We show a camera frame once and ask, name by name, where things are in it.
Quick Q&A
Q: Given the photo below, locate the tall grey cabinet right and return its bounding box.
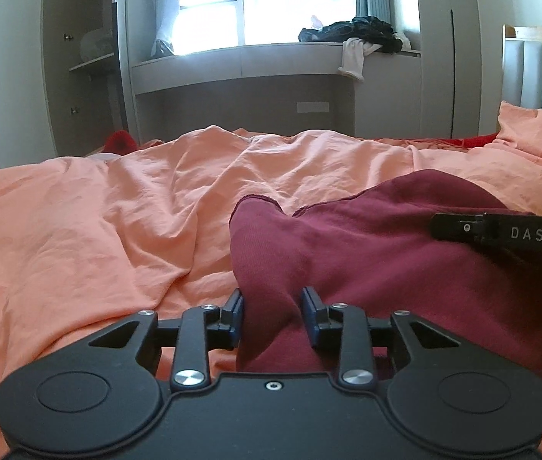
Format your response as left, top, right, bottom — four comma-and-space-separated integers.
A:
417, 0, 482, 138

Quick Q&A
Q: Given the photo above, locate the left grey curtain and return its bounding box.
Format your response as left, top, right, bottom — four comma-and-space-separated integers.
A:
151, 0, 180, 58

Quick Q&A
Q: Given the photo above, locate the window with open sash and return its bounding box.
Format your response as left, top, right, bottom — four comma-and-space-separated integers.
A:
172, 0, 356, 55

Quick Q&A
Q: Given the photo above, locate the grey window seat cabinet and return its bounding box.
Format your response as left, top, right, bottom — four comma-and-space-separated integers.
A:
130, 44, 422, 140

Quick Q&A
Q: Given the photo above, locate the white bundle on wardrobe shelf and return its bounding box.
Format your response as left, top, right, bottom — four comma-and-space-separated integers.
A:
79, 28, 114, 62

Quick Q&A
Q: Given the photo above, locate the open grey wardrobe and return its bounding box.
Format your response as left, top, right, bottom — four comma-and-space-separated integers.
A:
41, 0, 127, 156

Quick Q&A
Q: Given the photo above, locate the dark clothes pile on sill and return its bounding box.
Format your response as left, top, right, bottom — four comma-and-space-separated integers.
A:
298, 16, 403, 53

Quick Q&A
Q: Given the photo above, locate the maroon garment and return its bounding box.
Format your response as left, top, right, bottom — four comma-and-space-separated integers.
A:
229, 170, 542, 376

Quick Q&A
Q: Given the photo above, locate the red object beside bed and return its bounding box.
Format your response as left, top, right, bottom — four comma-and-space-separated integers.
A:
102, 130, 139, 156

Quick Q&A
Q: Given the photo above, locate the white wall socket plate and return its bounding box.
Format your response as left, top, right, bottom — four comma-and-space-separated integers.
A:
296, 101, 330, 114

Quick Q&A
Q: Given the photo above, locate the white garment on sill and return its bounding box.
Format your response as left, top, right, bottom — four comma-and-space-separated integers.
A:
338, 38, 382, 82

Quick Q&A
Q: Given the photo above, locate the orange duvet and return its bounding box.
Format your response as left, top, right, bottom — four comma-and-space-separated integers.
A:
0, 125, 542, 460

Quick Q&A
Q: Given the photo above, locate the grey padded headboard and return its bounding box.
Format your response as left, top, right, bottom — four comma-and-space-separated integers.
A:
502, 25, 542, 109

